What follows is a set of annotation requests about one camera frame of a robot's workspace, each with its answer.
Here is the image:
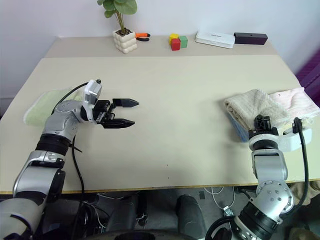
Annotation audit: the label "beige cloth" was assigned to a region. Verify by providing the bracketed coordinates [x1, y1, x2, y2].
[222, 88, 291, 130]

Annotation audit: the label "green cube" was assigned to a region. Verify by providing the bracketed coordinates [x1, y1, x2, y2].
[178, 35, 189, 49]

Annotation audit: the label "white cable under table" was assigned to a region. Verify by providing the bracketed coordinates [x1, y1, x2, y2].
[203, 185, 236, 216]

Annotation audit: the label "green leafy plant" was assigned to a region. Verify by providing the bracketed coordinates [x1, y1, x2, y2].
[96, 0, 138, 35]

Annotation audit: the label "flat white box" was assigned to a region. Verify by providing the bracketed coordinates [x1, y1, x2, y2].
[194, 30, 237, 50]

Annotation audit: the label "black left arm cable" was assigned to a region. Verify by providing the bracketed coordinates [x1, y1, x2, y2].
[50, 81, 91, 240]

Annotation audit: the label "light blue cloth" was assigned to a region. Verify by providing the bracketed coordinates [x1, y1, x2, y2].
[228, 115, 251, 144]

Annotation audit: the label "purple fabric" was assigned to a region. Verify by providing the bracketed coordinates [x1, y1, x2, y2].
[294, 48, 320, 89]

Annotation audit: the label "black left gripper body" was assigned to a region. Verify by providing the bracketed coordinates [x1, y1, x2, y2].
[93, 99, 117, 125]

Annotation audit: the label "red cube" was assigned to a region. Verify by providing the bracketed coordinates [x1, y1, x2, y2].
[170, 38, 182, 52]

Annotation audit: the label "orange black pliers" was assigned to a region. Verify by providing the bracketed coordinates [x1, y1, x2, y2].
[134, 32, 152, 42]

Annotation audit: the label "dark rounded shape with white mark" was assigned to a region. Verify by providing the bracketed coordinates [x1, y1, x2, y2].
[175, 194, 209, 240]

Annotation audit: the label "light pink cloth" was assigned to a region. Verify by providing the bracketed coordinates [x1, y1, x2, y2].
[268, 86, 320, 125]

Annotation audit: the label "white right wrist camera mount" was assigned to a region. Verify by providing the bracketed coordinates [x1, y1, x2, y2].
[247, 124, 313, 153]

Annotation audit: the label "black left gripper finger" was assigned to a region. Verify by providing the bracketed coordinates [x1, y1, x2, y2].
[111, 97, 140, 110]
[101, 118, 137, 130]

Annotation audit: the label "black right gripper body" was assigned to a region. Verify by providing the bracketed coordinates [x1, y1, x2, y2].
[248, 113, 279, 138]

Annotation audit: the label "long black box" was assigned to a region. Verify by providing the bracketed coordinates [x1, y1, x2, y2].
[233, 32, 269, 46]

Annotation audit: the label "tan fabric under table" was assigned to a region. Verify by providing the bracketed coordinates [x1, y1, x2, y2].
[287, 180, 320, 240]

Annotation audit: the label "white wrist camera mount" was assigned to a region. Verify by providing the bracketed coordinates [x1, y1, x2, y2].
[247, 124, 313, 153]
[80, 79, 103, 124]

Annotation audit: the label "pale green cloth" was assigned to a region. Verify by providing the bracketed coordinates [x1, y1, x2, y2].
[23, 86, 86, 128]

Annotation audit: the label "white bubble plant pot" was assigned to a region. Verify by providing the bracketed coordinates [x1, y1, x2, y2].
[112, 27, 138, 55]

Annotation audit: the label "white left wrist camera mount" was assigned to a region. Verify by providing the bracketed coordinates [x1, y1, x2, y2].
[80, 79, 103, 124]

